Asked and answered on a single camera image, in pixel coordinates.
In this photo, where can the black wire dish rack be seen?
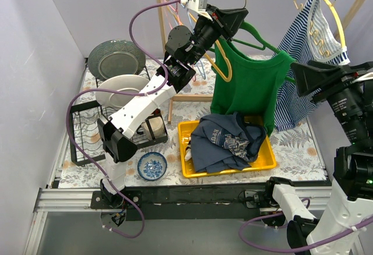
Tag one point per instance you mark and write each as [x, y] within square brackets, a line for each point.
[83, 125]

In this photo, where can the light blue wire hanger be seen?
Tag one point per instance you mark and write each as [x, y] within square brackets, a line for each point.
[197, 51]

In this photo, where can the wooden yellow curved hanger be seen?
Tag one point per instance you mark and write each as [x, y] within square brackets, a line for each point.
[335, 22]

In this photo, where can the yellow plastic tray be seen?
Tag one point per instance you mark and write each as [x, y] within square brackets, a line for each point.
[265, 160]

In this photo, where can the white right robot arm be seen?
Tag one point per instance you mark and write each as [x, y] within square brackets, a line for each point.
[349, 208]

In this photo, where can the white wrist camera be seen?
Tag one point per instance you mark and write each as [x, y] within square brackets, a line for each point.
[367, 76]
[197, 6]

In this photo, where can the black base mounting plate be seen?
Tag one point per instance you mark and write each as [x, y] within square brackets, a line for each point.
[195, 201]

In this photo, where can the white ceramic plate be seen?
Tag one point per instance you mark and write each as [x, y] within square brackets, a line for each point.
[124, 83]

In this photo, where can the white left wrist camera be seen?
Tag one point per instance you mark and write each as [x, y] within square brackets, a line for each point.
[197, 6]

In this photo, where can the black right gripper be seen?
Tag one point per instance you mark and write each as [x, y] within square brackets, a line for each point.
[322, 85]

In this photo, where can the navy blue tank top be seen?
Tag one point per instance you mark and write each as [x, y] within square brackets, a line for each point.
[222, 142]

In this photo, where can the green tank top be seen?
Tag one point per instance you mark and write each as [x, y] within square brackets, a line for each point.
[254, 84]

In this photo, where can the beige ceramic mug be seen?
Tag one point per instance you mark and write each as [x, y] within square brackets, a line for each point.
[157, 126]

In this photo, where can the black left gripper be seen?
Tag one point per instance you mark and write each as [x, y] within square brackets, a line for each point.
[222, 24]

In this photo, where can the dark green patterned plate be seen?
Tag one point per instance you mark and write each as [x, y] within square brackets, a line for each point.
[115, 57]

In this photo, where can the black white striped tank top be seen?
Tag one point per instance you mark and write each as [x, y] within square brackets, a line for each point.
[188, 152]

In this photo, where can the blue white patterned bowl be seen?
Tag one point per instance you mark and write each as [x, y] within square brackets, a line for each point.
[152, 166]

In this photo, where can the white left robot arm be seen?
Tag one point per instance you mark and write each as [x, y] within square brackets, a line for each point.
[184, 48]

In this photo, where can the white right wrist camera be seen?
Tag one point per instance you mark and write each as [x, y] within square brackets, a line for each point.
[367, 76]

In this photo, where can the navy white striped tank top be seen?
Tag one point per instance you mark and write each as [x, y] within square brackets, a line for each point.
[290, 107]

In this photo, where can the green plastic hanger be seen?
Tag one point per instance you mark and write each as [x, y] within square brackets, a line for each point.
[264, 44]

